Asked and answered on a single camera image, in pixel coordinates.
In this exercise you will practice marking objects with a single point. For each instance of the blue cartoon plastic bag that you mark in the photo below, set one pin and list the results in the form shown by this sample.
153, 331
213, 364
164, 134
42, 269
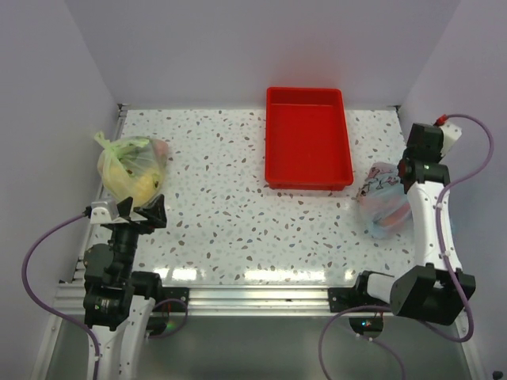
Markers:
383, 204

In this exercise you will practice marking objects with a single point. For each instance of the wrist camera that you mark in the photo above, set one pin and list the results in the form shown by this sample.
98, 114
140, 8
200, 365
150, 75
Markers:
451, 133
103, 211

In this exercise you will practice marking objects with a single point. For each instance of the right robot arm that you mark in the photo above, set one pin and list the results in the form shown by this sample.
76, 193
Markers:
435, 288

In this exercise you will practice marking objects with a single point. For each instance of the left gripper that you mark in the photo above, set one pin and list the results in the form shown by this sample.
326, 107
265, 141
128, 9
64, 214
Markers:
153, 210

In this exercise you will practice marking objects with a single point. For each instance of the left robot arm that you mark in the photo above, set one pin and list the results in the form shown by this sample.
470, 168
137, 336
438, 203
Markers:
118, 300

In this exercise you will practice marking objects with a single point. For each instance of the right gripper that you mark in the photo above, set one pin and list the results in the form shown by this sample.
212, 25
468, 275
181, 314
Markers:
439, 149

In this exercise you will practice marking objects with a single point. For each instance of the green plastic fruit bag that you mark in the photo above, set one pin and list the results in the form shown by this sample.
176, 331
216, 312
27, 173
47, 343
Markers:
132, 167

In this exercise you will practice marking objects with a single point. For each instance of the red plastic tray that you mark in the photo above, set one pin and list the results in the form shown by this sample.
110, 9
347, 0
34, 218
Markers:
306, 140

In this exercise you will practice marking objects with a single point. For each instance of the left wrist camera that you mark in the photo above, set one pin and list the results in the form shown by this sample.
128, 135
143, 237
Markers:
103, 211

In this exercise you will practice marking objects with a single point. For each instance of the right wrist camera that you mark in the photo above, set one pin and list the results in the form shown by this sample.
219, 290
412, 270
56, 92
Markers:
451, 133

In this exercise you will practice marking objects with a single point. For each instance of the aluminium front rail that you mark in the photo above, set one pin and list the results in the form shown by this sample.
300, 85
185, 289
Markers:
260, 300

